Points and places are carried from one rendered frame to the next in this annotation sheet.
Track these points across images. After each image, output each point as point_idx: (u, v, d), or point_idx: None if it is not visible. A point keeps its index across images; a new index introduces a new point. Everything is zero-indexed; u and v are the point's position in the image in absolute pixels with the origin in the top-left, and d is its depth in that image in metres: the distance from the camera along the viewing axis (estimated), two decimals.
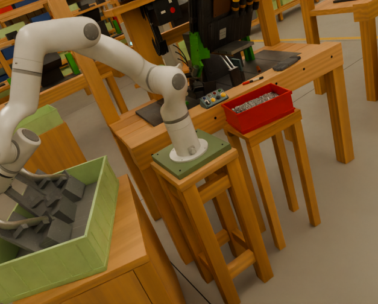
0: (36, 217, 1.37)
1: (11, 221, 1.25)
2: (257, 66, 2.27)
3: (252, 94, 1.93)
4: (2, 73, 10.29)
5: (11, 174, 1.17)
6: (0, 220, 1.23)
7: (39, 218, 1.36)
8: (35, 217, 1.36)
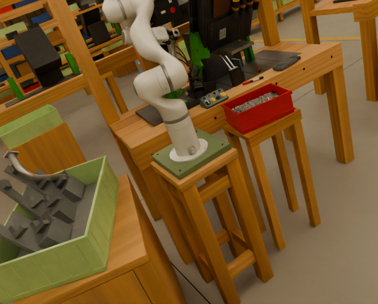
0: None
1: (173, 55, 2.17)
2: (257, 66, 2.27)
3: (252, 94, 1.93)
4: (2, 73, 10.29)
5: None
6: (173, 50, 2.17)
7: None
8: None
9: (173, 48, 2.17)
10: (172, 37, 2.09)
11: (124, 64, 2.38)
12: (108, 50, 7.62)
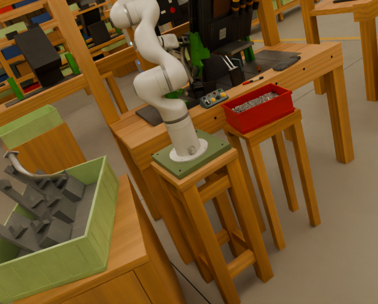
0: (190, 76, 2.18)
1: (183, 62, 2.23)
2: (257, 66, 2.27)
3: (252, 94, 1.93)
4: (2, 73, 10.29)
5: None
6: (183, 56, 2.23)
7: (189, 77, 2.19)
8: (189, 75, 2.18)
9: (183, 55, 2.22)
10: (182, 44, 2.15)
11: (124, 64, 2.38)
12: (108, 50, 7.62)
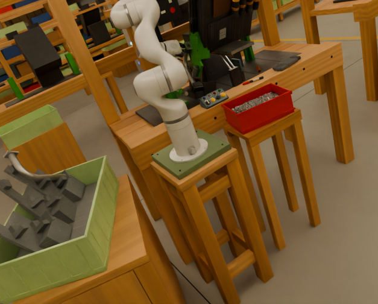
0: (193, 81, 2.18)
1: (186, 67, 2.23)
2: (257, 66, 2.27)
3: (252, 94, 1.93)
4: (2, 73, 10.29)
5: None
6: (186, 62, 2.23)
7: (192, 83, 2.19)
8: (192, 81, 2.18)
9: (185, 60, 2.22)
10: (185, 49, 2.15)
11: (124, 64, 2.38)
12: (108, 50, 7.62)
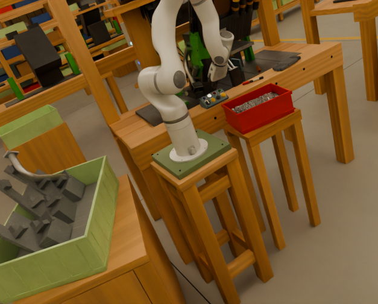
0: (193, 82, 2.17)
1: (186, 68, 2.22)
2: (257, 66, 2.27)
3: (252, 94, 1.93)
4: (2, 73, 10.29)
5: None
6: (186, 62, 2.22)
7: (192, 84, 2.18)
8: (192, 81, 2.18)
9: (186, 61, 2.22)
10: (214, 82, 1.92)
11: (124, 64, 2.38)
12: (108, 50, 7.62)
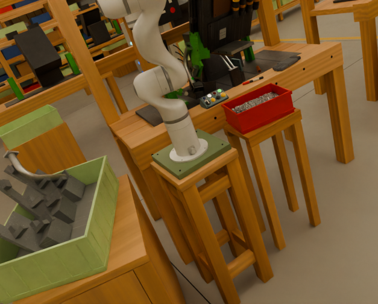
0: (193, 82, 2.17)
1: (186, 68, 2.22)
2: (257, 66, 2.27)
3: (252, 94, 1.93)
4: (2, 73, 10.29)
5: None
6: (186, 62, 2.22)
7: (192, 84, 2.18)
8: (192, 81, 2.18)
9: (186, 61, 2.22)
10: None
11: (124, 64, 2.38)
12: (108, 50, 7.62)
